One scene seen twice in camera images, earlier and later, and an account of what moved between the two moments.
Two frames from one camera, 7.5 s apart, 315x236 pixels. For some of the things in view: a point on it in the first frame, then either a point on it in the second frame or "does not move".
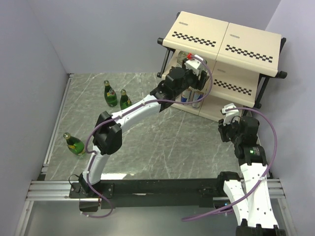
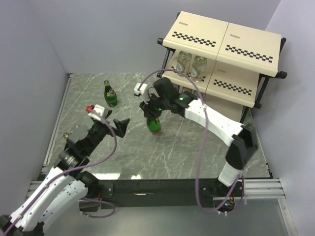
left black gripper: [198, 84] → [121, 126]
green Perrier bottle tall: [110, 95] does not move
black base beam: [200, 192] does not move
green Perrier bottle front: [125, 101] → [154, 125]
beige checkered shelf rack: [242, 61] does not move
